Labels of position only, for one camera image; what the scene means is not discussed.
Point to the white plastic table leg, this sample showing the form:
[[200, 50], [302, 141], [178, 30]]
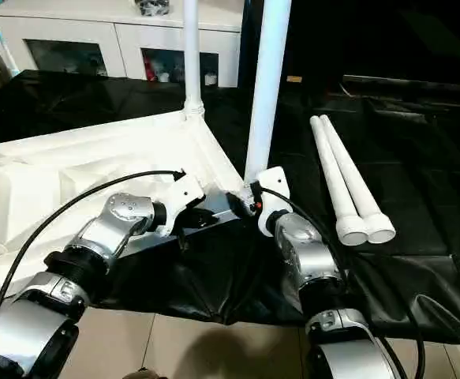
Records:
[[267, 79], [332, 169], [192, 59], [352, 169]]

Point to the white plastic table top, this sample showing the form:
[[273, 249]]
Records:
[[75, 158]]

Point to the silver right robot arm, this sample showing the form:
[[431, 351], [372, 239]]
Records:
[[304, 248]]

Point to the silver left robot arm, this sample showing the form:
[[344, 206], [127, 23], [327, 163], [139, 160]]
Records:
[[123, 209]]

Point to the white jar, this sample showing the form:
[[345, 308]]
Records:
[[210, 79]]

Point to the small tan box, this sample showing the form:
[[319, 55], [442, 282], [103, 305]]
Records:
[[294, 79]]

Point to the grey rounded object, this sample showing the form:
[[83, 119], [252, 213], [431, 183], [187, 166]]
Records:
[[143, 374]]

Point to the black glossy mat cloth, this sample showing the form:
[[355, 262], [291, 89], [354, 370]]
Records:
[[411, 166]]

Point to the white glass door cabinet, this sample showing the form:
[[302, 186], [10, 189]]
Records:
[[115, 35]]

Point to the dark patterned bundle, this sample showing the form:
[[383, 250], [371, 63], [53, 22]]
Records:
[[152, 6]]

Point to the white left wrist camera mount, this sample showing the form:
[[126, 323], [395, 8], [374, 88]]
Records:
[[184, 193]]

